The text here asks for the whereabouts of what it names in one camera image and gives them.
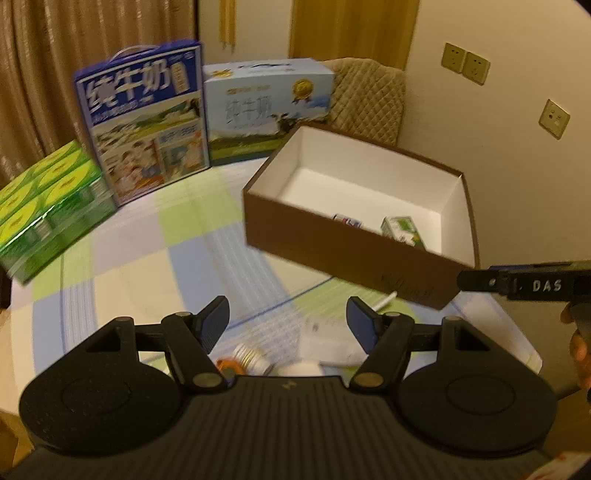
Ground yellow curtain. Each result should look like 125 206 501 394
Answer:
217 0 422 71

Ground checked tablecloth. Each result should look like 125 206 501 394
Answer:
9 159 546 385

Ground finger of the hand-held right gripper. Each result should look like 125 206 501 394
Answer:
457 266 512 297

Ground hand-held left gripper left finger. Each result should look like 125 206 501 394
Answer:
85 295 232 394

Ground person's right hand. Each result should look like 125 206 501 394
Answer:
560 305 591 398

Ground brown curtain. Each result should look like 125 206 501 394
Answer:
0 0 200 186

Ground quilted beige chair cover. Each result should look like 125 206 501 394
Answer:
329 58 408 149

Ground brown cardboard box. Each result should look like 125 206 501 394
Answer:
242 121 481 311

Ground green drink carton pack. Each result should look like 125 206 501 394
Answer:
0 140 117 283

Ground light blue milk case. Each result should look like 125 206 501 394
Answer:
202 58 336 168

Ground small green white carton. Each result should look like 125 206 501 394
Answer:
380 215 426 250

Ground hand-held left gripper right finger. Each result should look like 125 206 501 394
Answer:
346 296 497 393

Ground white router with antenna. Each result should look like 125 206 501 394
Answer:
299 292 399 368

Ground beige wall socket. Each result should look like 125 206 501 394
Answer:
539 99 571 138
441 42 467 75
463 51 491 85

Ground dark blue milk case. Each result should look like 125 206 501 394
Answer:
74 40 207 206

